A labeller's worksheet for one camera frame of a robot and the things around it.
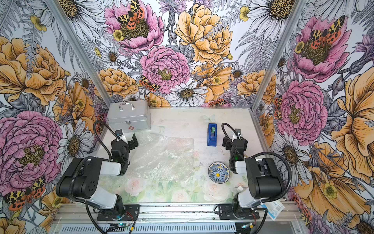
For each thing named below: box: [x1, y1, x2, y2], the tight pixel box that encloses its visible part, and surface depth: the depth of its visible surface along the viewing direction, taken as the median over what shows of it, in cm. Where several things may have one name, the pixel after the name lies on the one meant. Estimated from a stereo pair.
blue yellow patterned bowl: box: [207, 161, 230, 184], surface depth 88 cm
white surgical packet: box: [260, 199, 286, 221], surface depth 76 cm
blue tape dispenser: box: [207, 122, 218, 147], surface depth 101 cm
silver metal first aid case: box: [106, 99, 151, 133], surface depth 101 cm
